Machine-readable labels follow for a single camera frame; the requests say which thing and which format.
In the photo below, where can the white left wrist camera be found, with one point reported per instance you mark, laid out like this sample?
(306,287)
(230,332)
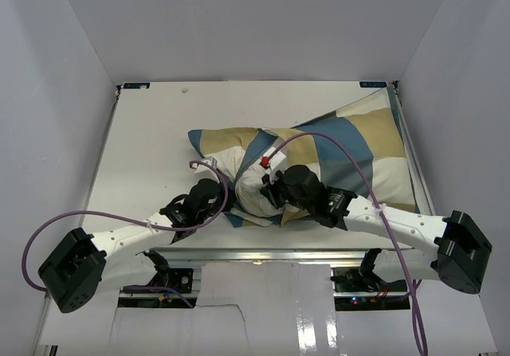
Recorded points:
(203,165)

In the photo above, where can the blue tan white pillowcase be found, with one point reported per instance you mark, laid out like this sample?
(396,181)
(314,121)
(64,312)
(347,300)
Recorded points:
(357,147)

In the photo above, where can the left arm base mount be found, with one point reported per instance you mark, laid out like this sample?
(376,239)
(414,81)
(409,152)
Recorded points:
(168,288)

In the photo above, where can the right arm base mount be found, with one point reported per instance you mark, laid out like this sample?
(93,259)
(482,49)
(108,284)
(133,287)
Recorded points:
(359,289)

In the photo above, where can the blue left corner sticker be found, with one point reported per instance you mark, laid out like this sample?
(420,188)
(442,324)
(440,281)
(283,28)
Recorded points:
(136,85)

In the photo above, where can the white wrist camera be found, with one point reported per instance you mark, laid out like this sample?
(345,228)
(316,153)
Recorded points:
(272,162)
(203,165)

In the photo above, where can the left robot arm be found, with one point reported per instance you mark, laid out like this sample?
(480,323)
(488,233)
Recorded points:
(83,263)

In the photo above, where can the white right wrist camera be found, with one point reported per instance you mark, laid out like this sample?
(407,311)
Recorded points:
(272,162)

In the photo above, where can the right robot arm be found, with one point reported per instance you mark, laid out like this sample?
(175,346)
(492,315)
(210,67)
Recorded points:
(450,249)

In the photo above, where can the white pillow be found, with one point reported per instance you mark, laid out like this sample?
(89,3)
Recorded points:
(251,205)

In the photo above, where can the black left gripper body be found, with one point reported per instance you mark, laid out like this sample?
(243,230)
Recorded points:
(217,203)

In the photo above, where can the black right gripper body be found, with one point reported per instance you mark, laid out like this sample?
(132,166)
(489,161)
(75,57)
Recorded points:
(279,189)

